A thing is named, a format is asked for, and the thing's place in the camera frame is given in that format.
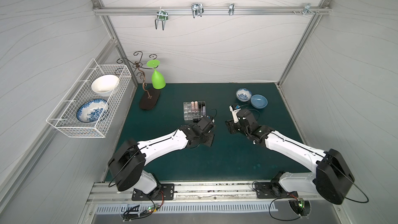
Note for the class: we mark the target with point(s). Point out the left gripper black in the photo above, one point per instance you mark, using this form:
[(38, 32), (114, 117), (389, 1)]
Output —
[(208, 138)]

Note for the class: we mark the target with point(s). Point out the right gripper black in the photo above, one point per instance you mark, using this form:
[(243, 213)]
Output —
[(231, 126)]

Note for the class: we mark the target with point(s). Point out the pink ombre lip gloss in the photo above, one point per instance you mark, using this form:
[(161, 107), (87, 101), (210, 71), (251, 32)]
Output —
[(196, 106)]

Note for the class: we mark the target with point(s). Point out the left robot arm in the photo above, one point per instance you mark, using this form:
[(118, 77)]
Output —
[(127, 164)]

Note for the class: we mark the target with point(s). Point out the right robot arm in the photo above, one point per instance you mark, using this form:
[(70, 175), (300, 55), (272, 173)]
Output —
[(329, 175)]

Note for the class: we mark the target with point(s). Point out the clear acrylic lipstick organizer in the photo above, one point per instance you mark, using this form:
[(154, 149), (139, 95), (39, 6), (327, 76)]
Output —
[(188, 115)]

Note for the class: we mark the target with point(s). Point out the blue floral bowl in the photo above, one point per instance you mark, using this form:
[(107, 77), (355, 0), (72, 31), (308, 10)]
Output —
[(243, 94)]

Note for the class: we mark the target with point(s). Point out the light blue bowl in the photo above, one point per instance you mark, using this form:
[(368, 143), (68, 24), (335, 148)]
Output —
[(259, 101)]

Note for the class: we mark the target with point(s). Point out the green plastic goblet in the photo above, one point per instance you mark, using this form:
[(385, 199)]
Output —
[(158, 81)]

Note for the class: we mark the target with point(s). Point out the round floor port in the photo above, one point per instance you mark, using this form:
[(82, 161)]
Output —
[(300, 207)]

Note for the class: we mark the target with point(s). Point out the white bowl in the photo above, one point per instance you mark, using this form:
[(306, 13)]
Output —
[(105, 85)]

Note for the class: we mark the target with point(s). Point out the metal clip hook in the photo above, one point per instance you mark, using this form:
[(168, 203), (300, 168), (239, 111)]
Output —
[(231, 9)]

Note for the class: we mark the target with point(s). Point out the metal double hook middle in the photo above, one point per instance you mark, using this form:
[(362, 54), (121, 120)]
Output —
[(197, 10)]

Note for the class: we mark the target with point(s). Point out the metal double hook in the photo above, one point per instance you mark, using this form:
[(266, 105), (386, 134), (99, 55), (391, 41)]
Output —
[(162, 17), (197, 10)]

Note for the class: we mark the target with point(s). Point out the blue floral plate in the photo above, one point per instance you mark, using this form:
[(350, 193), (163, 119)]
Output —
[(91, 111)]

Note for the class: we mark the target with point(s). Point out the metal double hook left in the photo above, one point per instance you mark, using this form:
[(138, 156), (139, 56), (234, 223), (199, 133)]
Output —
[(162, 17)]

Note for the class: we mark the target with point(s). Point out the metal hook right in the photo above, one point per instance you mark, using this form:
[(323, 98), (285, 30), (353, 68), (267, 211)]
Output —
[(307, 10)]

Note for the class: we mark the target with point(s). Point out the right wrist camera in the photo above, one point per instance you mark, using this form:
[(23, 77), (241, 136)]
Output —
[(234, 109)]

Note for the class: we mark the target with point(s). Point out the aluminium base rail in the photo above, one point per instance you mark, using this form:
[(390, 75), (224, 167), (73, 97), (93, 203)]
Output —
[(185, 191)]

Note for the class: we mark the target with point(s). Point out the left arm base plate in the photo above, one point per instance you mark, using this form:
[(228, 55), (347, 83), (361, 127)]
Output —
[(161, 192)]

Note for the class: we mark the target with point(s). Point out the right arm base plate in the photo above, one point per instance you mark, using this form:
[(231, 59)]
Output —
[(269, 190)]

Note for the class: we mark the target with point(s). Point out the copper wire stand black base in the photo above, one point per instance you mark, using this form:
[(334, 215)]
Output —
[(150, 97)]

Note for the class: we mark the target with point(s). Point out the white cable duct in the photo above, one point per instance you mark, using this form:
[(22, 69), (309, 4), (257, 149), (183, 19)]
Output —
[(191, 207)]

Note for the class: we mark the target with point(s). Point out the white wire basket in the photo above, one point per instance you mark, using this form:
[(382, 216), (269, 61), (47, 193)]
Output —
[(63, 117)]

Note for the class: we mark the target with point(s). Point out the aluminium cross rail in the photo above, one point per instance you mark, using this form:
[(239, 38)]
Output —
[(100, 10)]

